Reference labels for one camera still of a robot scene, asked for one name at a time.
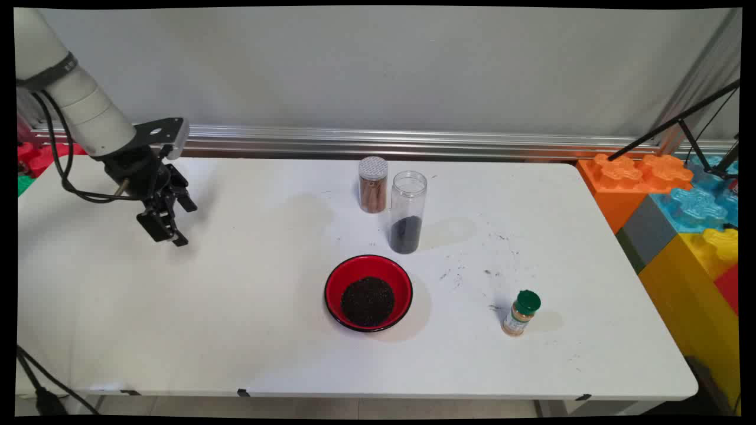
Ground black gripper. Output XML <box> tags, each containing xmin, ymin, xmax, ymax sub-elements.
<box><xmin>103</xmin><ymin>145</ymin><xmax>198</xmax><ymax>247</ymax></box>

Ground clear plastic jar black seeds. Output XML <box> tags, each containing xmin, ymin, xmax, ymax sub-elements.
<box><xmin>389</xmin><ymin>171</ymin><xmax>428</xmax><ymax>255</ymax></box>

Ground red studded toy block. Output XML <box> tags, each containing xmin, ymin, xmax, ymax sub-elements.
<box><xmin>17</xmin><ymin>140</ymin><xmax>88</xmax><ymax>179</ymax></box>

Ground red bowl with black rim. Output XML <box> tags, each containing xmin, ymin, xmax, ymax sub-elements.
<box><xmin>324</xmin><ymin>254</ymin><xmax>413</xmax><ymax>334</ymax></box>

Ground cinnamon stick jar perforated lid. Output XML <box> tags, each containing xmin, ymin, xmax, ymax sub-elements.
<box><xmin>358</xmin><ymin>156</ymin><xmax>389</xmax><ymax>214</ymax></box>

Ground pile of black seeds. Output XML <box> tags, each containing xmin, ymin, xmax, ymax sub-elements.
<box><xmin>341</xmin><ymin>277</ymin><xmax>395</xmax><ymax>327</ymax></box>

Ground spice bottle with green cap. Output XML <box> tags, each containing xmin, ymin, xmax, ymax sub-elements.
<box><xmin>501</xmin><ymin>289</ymin><xmax>542</xmax><ymax>338</ymax></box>

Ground large orange building block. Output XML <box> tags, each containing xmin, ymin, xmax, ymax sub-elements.
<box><xmin>577</xmin><ymin>153</ymin><xmax>695</xmax><ymax>234</ymax></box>

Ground large grey building block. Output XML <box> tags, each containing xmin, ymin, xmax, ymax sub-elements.
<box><xmin>615</xmin><ymin>195</ymin><xmax>679</xmax><ymax>273</ymax></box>

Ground black tripod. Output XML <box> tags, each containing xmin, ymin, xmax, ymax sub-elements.
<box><xmin>607</xmin><ymin>80</ymin><xmax>741</xmax><ymax>181</ymax></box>

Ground large blue building block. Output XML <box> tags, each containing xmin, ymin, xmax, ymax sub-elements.
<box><xmin>650</xmin><ymin>155</ymin><xmax>740</xmax><ymax>234</ymax></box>

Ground large red building block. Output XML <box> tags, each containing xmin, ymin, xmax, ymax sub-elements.
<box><xmin>713</xmin><ymin>263</ymin><xmax>740</xmax><ymax>316</ymax></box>

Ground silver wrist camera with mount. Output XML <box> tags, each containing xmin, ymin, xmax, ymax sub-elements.
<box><xmin>133</xmin><ymin>117</ymin><xmax>191</xmax><ymax>161</ymax></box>

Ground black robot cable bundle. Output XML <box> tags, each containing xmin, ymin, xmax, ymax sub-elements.
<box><xmin>17</xmin><ymin>89</ymin><xmax>148</xmax><ymax>417</ymax></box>

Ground aluminium rail along wall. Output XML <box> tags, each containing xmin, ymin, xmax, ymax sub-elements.
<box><xmin>27</xmin><ymin>121</ymin><xmax>738</xmax><ymax>163</ymax></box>

